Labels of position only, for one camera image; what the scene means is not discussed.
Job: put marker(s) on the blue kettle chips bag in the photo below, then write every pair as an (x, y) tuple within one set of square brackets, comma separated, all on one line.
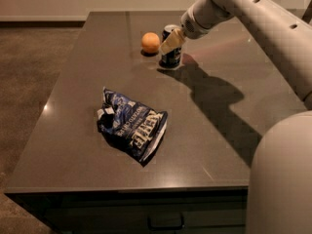
[(130, 125)]

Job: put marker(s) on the orange fruit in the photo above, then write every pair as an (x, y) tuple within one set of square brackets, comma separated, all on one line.
[(150, 42)]

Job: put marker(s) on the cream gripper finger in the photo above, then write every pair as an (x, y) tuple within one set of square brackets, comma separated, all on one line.
[(175, 40)]

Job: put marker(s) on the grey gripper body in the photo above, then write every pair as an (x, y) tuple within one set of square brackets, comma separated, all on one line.
[(194, 25)]

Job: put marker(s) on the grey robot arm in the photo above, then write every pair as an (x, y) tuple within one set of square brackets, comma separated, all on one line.
[(280, 185)]

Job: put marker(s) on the blue pepsi can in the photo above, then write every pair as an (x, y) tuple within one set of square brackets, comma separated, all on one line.
[(171, 59)]

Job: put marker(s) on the dark drawer with handle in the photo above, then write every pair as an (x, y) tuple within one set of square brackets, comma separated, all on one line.
[(198, 218)]

